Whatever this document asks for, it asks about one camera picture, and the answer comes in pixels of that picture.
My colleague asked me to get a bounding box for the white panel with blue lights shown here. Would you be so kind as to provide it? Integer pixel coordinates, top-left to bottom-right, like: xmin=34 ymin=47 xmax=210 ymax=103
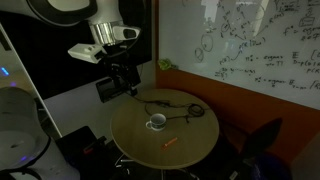
xmin=0 ymin=23 xmax=63 ymax=138

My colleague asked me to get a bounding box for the green crumpled object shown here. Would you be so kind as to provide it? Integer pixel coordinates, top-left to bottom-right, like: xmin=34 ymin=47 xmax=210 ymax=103
xmin=157 ymin=58 xmax=180 ymax=71

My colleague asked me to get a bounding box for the black tablet screen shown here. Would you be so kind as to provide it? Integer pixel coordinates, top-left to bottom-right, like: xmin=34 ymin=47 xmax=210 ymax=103
xmin=95 ymin=77 xmax=132 ymax=104

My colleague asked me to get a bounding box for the black floor box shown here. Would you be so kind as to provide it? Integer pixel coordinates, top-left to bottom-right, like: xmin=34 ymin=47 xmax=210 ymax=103
xmin=54 ymin=125 xmax=117 ymax=180

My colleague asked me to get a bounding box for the round wooden table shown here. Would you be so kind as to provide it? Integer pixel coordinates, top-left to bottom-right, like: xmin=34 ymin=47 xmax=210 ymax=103
xmin=110 ymin=88 xmax=220 ymax=170

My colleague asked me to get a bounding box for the small red item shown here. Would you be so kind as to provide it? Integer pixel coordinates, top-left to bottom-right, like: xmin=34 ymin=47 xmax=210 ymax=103
xmin=82 ymin=145 xmax=95 ymax=155

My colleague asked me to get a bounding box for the whiteboard with writing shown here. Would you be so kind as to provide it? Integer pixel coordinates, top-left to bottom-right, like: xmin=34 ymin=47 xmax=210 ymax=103
xmin=158 ymin=0 xmax=320 ymax=111

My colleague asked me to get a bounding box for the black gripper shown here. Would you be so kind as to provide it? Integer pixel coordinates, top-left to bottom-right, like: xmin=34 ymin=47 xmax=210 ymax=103
xmin=100 ymin=49 xmax=142 ymax=98

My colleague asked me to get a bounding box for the orange marker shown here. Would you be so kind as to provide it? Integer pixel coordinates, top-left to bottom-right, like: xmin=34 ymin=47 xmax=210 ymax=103
xmin=161 ymin=136 xmax=179 ymax=150

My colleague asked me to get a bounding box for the white ceramic cup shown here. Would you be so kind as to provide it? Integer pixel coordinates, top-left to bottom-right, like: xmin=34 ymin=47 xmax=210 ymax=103
xmin=145 ymin=113 xmax=167 ymax=132

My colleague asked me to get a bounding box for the dark blue bag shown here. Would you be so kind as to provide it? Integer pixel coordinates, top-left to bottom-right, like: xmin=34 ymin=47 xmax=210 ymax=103
xmin=249 ymin=152 xmax=292 ymax=180

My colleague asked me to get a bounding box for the black chair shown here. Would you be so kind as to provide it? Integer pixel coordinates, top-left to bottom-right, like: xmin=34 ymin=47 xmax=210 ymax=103
xmin=239 ymin=117 xmax=284 ymax=168

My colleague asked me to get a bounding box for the black cable on table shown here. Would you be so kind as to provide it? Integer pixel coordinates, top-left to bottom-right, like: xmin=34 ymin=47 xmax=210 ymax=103
xmin=132 ymin=94 xmax=206 ymax=125

